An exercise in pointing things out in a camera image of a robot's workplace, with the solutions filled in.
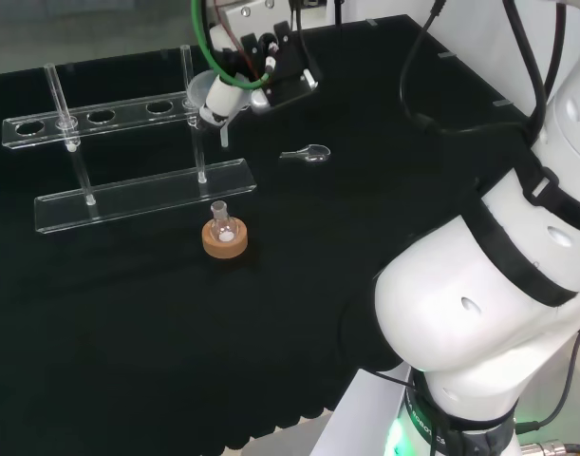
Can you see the clear glass weighing funnel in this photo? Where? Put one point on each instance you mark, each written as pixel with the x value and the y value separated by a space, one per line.
pixel 318 153

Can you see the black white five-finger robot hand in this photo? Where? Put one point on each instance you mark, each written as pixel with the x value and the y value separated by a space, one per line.
pixel 289 66

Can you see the thin black pole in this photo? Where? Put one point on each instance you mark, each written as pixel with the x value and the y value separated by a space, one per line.
pixel 338 10

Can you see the clear plastic funnel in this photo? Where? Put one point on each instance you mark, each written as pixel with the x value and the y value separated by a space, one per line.
pixel 197 89

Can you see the black bench cloth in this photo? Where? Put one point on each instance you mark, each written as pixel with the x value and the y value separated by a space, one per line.
pixel 128 332

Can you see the clear acrylic funnel stand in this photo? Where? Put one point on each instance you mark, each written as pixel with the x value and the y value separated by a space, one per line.
pixel 128 199

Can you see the small round-bottom glass flask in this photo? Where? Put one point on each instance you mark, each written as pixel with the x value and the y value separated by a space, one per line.
pixel 218 210

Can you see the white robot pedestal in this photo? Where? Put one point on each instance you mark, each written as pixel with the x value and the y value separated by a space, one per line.
pixel 361 418

